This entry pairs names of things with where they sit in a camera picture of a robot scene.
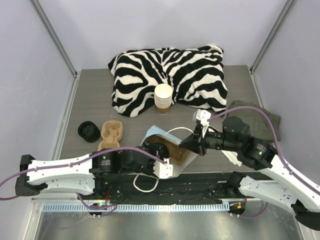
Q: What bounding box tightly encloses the light blue paper bag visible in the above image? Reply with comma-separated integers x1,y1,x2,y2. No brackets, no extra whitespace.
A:
133,125,197,193

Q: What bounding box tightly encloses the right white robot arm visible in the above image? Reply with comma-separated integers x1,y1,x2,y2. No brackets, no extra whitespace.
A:
179,116,320,231

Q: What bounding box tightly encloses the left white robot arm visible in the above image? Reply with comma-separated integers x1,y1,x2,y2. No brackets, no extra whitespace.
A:
14,143,173,200

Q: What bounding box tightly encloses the bundle of white wrapped straws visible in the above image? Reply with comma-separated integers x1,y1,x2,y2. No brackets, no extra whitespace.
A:
208,126,242,167

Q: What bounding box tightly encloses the olive green cloth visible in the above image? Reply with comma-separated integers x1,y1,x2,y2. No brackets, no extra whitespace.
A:
227,100,281,142

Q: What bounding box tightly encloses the brown cardboard cup carrier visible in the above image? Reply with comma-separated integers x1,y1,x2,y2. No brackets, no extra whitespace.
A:
97,120,124,151

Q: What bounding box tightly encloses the stack of paper cups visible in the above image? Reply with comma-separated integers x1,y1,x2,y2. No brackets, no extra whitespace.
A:
154,83,173,115

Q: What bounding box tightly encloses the zebra print pillow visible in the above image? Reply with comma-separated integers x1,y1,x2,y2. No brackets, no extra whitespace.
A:
108,45,228,118

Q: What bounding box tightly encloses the stack of black lids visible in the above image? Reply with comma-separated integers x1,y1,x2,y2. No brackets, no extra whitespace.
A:
77,121,101,143

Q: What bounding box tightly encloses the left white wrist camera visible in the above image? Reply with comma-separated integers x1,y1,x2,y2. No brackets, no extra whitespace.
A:
153,158,174,179

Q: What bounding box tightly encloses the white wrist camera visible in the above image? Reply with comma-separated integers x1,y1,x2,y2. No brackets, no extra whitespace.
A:
153,158,174,179
192,109,212,127

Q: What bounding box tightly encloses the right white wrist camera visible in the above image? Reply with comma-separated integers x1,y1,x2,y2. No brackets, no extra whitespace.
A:
192,109,212,127

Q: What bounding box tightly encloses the white slotted cable duct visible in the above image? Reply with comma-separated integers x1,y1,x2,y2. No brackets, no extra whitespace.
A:
42,201,230,213

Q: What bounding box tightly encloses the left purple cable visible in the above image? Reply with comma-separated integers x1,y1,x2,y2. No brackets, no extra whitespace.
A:
0,146,168,230

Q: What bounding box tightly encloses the aluminium frame rail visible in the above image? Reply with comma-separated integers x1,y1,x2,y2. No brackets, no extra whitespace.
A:
31,180,305,203

